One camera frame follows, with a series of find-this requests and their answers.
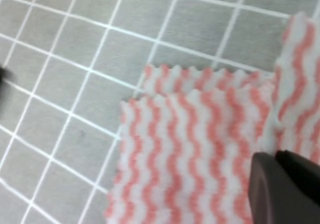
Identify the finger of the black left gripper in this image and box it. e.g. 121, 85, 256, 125
0, 67, 14, 84

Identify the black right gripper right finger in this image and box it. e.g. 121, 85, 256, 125
274, 150, 320, 209

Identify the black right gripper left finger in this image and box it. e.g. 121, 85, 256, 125
248, 152, 320, 223

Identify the pink white wavy towel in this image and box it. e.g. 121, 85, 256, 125
106, 13, 320, 223

